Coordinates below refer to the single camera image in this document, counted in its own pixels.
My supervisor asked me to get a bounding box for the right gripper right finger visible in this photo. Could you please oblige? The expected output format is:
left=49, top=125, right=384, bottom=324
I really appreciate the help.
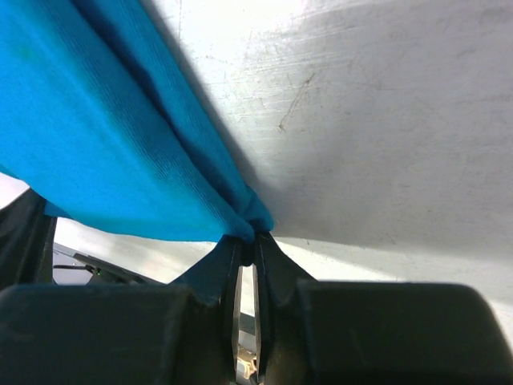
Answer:
left=252, top=234, right=512, bottom=384

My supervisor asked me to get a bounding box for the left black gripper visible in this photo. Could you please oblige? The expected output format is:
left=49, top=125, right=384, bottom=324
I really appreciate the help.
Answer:
left=1, top=190, right=57, bottom=287

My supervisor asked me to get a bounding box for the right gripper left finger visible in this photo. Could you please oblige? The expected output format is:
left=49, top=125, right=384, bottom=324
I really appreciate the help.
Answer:
left=1, top=237, right=243, bottom=384

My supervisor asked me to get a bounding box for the blue t shirt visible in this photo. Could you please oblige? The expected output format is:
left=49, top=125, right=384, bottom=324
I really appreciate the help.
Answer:
left=1, top=1, right=273, bottom=241

